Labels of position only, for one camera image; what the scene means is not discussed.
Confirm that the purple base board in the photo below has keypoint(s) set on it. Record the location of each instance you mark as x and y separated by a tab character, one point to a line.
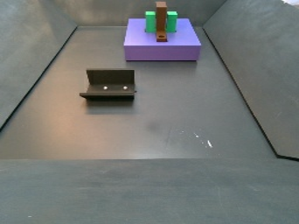
142	47

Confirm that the left green block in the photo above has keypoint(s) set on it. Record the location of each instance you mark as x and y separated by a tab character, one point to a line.
171	21

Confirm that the brown L-shaped block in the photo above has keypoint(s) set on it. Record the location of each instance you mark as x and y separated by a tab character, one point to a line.
161	16

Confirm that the black angle bracket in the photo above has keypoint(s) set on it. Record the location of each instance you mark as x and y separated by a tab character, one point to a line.
110	84

